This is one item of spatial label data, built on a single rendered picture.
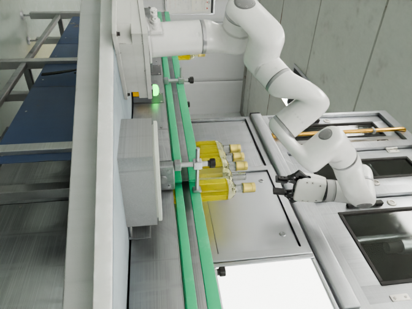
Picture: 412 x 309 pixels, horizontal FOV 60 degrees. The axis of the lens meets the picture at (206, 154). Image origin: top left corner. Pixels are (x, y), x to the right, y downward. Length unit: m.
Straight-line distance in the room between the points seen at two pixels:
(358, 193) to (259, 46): 0.53
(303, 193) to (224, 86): 6.54
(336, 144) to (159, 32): 0.56
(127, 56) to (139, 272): 0.53
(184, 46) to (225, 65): 6.49
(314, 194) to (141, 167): 0.66
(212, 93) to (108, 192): 7.06
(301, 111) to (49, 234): 0.92
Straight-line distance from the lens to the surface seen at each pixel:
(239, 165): 1.31
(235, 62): 7.54
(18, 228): 1.42
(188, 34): 1.03
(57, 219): 1.40
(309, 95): 0.98
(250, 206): 1.36
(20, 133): 1.36
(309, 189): 1.26
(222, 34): 1.08
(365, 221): 1.50
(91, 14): 1.07
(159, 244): 0.98
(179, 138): 1.22
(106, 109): 0.82
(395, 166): 1.85
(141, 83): 1.03
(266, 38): 0.96
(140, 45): 0.92
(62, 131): 1.32
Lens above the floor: 0.84
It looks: 7 degrees up
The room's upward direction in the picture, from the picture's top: 87 degrees clockwise
